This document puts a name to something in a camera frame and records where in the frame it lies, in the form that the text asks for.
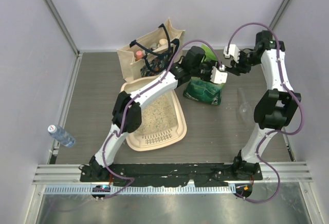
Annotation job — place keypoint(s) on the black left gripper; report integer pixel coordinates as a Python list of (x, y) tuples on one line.
[(210, 63)]

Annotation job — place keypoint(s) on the pink capped bottle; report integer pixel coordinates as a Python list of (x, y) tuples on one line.
[(139, 55)]

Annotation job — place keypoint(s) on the beige canvas tote bag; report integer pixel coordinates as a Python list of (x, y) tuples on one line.
[(156, 59)]

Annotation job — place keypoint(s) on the cream plastic litter box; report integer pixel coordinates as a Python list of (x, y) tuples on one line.
[(165, 138)]

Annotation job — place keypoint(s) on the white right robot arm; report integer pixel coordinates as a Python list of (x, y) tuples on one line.
[(277, 106)]

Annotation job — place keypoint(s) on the green litter bag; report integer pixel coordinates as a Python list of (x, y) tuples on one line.
[(198, 89)]

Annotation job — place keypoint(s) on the beige capped bottle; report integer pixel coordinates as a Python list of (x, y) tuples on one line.
[(162, 42)]

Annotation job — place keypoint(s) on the perforated cable duct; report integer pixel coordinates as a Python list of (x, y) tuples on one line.
[(102, 189)]

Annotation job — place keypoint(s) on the clear plastic scoop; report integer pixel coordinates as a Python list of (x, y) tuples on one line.
[(245, 109)]

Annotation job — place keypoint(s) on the clear water bottle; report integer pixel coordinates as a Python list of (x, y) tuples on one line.
[(61, 135)]

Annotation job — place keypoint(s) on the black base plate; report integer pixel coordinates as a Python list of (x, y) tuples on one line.
[(173, 175)]

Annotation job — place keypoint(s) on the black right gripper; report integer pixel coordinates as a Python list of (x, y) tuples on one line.
[(239, 68)]

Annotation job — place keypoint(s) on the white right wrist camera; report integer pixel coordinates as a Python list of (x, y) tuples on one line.
[(232, 52)]

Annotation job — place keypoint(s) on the cat litter pile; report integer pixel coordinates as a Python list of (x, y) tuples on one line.
[(157, 117)]

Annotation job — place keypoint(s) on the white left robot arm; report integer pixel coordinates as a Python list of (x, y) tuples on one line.
[(127, 112)]

